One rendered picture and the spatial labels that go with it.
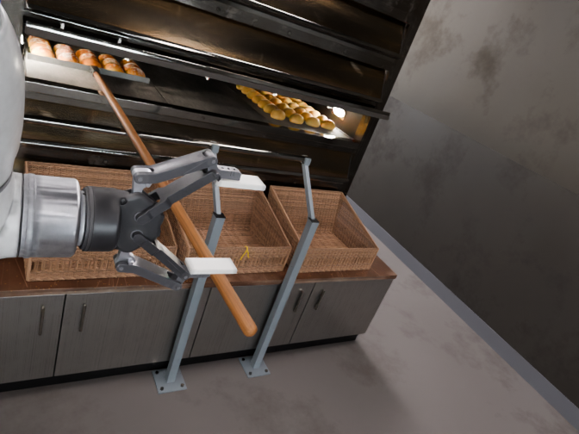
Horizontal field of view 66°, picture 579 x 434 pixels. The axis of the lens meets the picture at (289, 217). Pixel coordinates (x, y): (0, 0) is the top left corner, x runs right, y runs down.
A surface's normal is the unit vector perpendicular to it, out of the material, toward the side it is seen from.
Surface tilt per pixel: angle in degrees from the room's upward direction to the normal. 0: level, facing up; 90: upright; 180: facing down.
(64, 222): 63
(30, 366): 90
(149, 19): 70
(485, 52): 90
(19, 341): 90
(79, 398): 0
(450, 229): 90
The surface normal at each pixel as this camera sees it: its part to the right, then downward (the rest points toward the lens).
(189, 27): 0.54, 0.20
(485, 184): -0.84, -0.07
